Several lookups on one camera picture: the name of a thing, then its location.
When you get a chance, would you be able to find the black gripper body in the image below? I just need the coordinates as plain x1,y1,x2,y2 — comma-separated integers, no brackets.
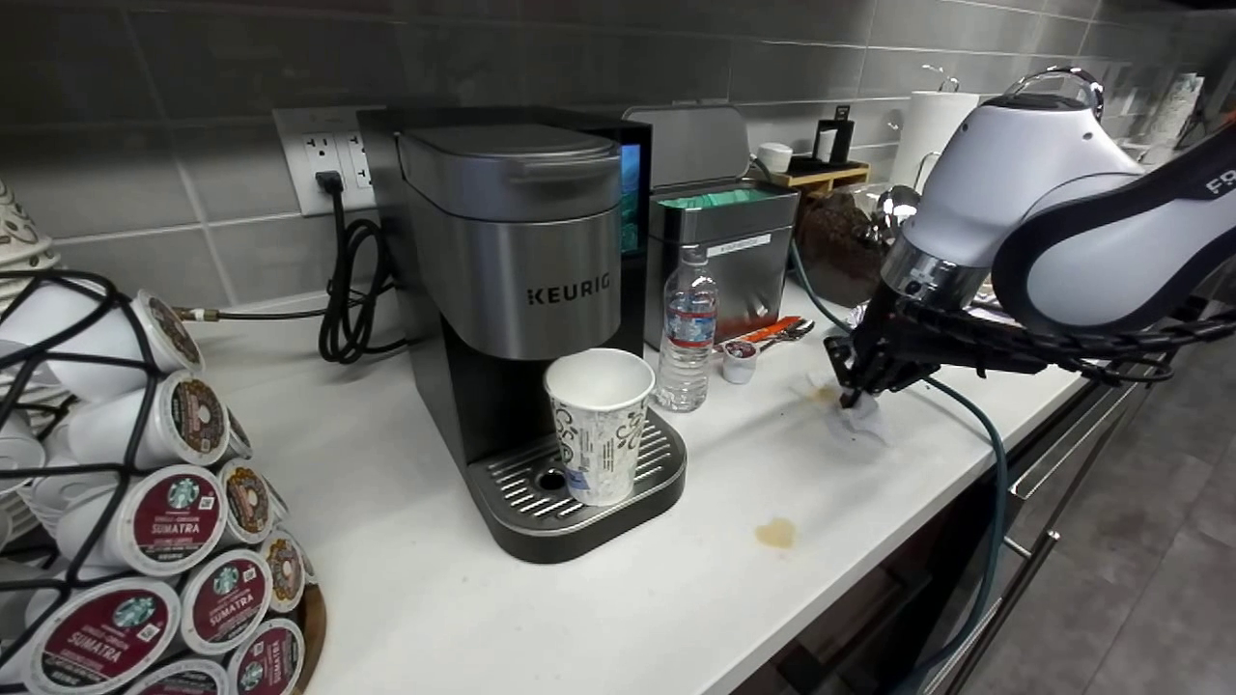
846,282,952,395

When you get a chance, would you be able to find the orange snack packet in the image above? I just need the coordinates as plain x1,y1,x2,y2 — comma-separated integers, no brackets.
717,314,818,360

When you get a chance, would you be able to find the small white creamer cup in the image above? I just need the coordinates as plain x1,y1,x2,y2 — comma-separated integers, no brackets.
715,334,764,390

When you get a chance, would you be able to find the glass pot lid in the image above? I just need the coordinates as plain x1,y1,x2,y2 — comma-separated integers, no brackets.
868,181,927,230

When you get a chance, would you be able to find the silver metal dispenser box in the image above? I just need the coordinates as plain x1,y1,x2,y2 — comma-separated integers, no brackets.
623,104,802,342

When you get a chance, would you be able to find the clear plastic water bottle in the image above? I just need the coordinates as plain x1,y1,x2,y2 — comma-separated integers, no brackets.
652,238,721,416

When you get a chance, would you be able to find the black bottle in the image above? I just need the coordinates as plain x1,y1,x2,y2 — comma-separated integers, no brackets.
812,104,856,170

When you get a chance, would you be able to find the patterned paper cup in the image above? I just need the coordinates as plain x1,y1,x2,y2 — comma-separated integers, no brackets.
542,342,659,509

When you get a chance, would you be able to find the chrome kitchen faucet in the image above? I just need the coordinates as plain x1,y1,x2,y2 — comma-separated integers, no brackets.
1009,63,1112,129

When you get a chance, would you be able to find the Keurig coffee machine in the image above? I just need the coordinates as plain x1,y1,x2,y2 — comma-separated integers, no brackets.
361,104,693,566

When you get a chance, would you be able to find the white cup stack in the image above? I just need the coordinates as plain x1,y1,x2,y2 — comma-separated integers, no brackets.
1136,68,1208,150

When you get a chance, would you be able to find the coffee pod brown lid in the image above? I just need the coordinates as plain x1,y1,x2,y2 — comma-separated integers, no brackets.
52,291,210,379
214,454,282,549
258,526,313,615
72,367,236,471

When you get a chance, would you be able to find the Starbucks coffee pod red lid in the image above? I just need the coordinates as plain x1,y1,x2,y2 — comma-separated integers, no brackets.
227,615,308,695
176,544,278,657
14,576,185,695
62,458,233,578
120,651,240,695

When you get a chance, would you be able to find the long blue cable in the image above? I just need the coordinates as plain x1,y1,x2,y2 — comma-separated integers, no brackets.
782,237,1015,695

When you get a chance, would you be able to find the black power cord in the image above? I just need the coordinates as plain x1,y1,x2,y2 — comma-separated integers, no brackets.
176,165,428,367

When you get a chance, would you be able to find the white wall outlet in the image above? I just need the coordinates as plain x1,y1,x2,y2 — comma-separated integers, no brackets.
269,104,385,219

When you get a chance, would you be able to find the black wire pod carousel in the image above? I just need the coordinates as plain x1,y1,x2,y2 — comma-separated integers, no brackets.
0,266,334,695

